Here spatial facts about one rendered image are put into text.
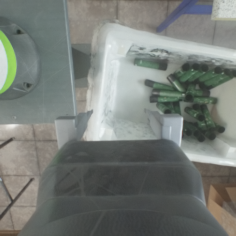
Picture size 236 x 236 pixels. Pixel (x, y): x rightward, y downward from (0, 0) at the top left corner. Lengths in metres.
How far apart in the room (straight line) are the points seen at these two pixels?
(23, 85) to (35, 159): 1.28
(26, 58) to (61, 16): 0.10
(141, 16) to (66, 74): 1.02
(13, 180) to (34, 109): 1.47
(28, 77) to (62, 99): 0.07
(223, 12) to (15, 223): 2.16
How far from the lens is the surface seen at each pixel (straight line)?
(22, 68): 0.33
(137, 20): 1.30
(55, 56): 0.36
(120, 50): 0.59
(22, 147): 1.61
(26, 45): 0.35
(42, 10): 0.38
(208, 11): 0.95
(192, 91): 0.77
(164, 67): 0.81
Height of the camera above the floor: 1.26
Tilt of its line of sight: 73 degrees down
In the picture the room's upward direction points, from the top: 179 degrees clockwise
